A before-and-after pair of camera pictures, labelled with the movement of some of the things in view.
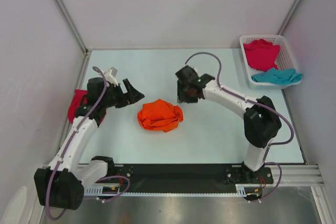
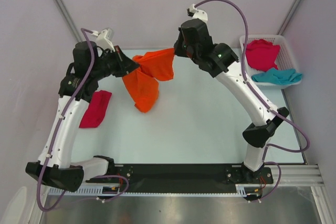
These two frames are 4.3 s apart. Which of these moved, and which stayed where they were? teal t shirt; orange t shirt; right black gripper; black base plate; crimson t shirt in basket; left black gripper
Moved: orange t shirt; right black gripper; left black gripper
Stayed: teal t shirt; crimson t shirt in basket; black base plate
